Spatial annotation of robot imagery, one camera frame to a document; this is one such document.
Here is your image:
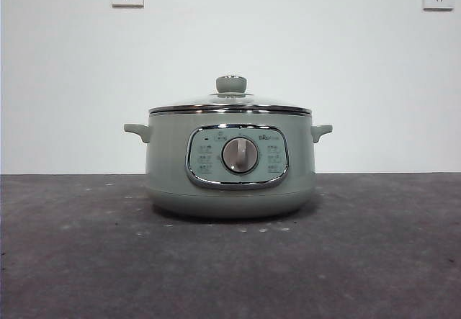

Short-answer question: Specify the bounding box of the glass lid with green knob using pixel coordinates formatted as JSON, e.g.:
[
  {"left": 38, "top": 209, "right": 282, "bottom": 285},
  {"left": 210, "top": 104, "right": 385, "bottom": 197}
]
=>
[{"left": 149, "top": 75, "right": 311, "bottom": 115}]

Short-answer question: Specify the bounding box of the pale green electric pot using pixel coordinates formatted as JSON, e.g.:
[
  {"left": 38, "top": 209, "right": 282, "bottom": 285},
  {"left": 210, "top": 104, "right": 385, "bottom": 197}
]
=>
[{"left": 122, "top": 112, "right": 333, "bottom": 220}]

